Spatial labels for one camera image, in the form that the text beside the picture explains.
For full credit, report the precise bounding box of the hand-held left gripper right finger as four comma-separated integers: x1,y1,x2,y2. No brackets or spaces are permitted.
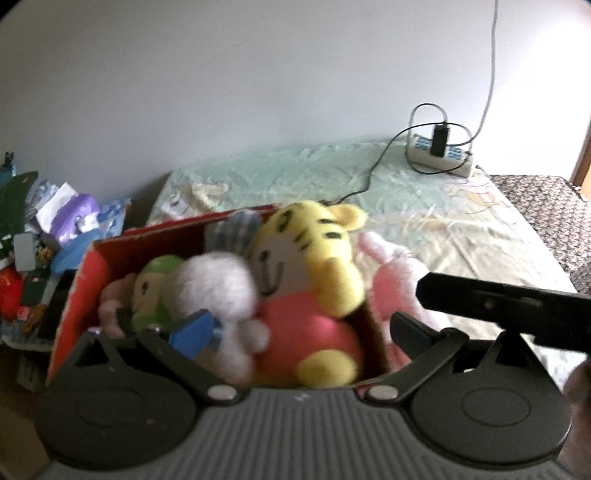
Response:
364,311,554,403

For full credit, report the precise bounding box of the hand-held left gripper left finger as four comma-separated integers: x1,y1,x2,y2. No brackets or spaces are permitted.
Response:
71,309,246,403

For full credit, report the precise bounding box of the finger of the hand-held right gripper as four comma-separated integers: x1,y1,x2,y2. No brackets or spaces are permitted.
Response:
416,271,543,332

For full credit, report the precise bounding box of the white plush toy blue bow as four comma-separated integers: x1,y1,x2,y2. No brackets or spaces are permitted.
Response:
170,250,271,385

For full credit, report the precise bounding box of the yellow tiger plush toy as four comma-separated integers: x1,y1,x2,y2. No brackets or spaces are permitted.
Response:
248,200,371,389

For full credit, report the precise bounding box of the red cardboard box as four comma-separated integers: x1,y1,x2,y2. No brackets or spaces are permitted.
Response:
45,203,394,394

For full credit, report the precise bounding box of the pink rabbit plush toy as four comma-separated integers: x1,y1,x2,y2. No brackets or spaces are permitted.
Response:
356,230,445,376

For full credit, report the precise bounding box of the green plush toy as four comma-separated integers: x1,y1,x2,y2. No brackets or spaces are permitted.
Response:
128,255,186,334

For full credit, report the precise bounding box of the small pink plush toy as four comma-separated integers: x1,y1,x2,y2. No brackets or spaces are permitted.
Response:
97,272,140,339

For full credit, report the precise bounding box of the blue checked plush toy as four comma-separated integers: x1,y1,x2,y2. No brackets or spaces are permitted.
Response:
205,209,265,260

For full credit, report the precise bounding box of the dark patterned blanket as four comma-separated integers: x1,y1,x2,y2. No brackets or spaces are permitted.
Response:
486,173,591,297

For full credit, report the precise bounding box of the white power strip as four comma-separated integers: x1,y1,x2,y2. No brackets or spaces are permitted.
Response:
408,133,476,179

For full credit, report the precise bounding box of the black charger plug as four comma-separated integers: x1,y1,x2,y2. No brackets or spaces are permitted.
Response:
431,121,451,158

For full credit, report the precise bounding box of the pile of assorted packets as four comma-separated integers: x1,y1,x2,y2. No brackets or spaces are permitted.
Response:
0,151,134,354

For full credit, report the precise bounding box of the wooden door frame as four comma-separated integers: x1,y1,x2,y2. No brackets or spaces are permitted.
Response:
570,133,591,200

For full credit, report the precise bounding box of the black charger cable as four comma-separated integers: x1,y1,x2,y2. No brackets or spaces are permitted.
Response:
330,103,474,206

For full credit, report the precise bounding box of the grey power cord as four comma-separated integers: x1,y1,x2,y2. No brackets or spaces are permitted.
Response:
465,0,501,156

